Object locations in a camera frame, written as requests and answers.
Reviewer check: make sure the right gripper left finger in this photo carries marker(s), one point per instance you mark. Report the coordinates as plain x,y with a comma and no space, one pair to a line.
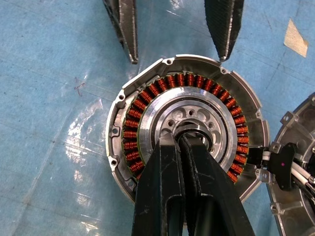
160,191

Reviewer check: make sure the blue plastic table sheet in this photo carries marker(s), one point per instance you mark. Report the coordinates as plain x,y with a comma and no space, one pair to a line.
37,123

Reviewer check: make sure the motor housing with copper windings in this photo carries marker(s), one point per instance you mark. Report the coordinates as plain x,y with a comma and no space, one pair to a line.
187,81

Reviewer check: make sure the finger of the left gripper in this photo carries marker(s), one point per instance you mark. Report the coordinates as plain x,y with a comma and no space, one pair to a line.
125,24
221,24

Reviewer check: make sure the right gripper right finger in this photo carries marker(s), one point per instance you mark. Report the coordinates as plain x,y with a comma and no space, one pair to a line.
214,196

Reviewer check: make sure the beige tape piece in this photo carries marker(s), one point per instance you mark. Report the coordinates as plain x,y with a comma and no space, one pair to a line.
295,38

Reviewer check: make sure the silver hinged motor lid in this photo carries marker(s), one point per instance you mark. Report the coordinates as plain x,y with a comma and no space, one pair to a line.
305,118

